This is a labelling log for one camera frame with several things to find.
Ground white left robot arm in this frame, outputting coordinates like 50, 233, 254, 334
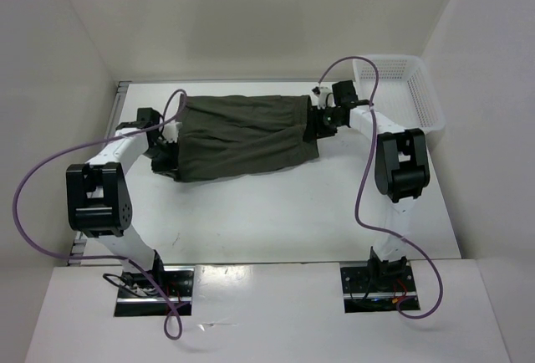
66, 108, 180, 296

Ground white perforated plastic basket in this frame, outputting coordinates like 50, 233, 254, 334
353, 54, 446, 134

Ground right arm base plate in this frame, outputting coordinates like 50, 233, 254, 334
339, 262, 420, 314

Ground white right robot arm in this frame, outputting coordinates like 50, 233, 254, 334
307, 80, 431, 290

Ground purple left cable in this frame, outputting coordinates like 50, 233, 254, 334
12, 89, 188, 340

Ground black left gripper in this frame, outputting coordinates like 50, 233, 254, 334
143, 139, 181, 181

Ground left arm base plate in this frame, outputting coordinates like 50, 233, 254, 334
103, 265, 195, 317

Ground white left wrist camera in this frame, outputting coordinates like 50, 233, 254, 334
161, 121, 182, 144

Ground aluminium table edge rail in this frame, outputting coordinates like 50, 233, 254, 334
66, 81, 131, 266

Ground dark green shorts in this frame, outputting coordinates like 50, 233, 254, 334
177, 95, 319, 182

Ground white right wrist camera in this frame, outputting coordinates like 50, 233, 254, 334
312, 86, 333, 110

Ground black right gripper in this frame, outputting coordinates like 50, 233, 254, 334
303, 104, 344, 141

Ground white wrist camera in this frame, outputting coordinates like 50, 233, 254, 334
161, 121, 182, 144
312, 86, 333, 110

